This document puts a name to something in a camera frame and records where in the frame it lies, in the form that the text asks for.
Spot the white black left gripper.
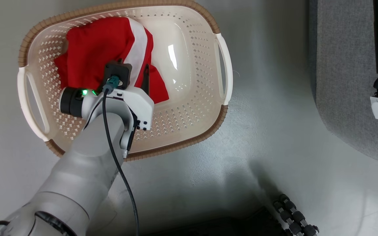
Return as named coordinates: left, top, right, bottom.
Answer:
left=59, top=64, right=155, bottom=131

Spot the grey fabric sofa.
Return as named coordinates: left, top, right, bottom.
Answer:
left=309, top=0, right=378, bottom=168

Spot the red and white jersey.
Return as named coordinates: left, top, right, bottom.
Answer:
left=54, top=16, right=170, bottom=104

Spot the cream perforated laundry basket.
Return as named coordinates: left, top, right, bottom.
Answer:
left=17, top=0, right=234, bottom=162

